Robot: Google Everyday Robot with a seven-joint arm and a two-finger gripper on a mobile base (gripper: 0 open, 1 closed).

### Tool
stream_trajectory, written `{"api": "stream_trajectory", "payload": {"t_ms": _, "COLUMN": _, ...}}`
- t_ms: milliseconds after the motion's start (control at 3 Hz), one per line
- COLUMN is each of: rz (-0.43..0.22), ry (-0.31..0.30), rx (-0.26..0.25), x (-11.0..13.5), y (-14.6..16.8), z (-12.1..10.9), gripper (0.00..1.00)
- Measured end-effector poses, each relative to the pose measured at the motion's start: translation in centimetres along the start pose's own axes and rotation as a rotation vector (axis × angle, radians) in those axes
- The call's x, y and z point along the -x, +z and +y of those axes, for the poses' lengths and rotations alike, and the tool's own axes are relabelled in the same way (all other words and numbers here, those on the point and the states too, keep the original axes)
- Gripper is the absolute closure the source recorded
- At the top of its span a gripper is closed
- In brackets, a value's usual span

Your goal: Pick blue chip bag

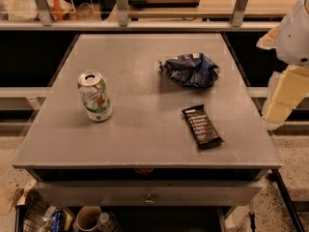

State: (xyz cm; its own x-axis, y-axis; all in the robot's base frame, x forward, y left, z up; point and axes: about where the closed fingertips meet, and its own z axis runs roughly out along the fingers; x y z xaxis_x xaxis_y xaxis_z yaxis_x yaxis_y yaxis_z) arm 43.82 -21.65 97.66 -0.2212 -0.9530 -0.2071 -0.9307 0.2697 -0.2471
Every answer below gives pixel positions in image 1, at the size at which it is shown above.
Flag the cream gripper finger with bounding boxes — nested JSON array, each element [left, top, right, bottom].
[[256, 27, 278, 50], [263, 65, 309, 124]]

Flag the blue chip bag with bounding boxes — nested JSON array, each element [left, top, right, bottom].
[[159, 53, 220, 88]]

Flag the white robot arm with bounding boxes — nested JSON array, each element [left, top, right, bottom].
[[256, 0, 309, 127]]

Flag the orange white bag behind glass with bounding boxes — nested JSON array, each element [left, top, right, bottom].
[[6, 0, 75, 21]]

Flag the black snack bar wrapper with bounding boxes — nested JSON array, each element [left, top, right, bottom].
[[183, 104, 223, 150]]

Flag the grey drawer with knob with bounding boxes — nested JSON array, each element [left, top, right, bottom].
[[36, 181, 261, 207]]

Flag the white green soda can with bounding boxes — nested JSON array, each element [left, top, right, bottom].
[[77, 72, 113, 122]]

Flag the grey metal railing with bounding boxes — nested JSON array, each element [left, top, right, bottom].
[[0, 0, 281, 32]]

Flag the brown paper cup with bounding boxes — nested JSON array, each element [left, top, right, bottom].
[[76, 206, 101, 232]]

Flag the wire mesh basket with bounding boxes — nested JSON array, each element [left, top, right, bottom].
[[16, 190, 49, 232]]

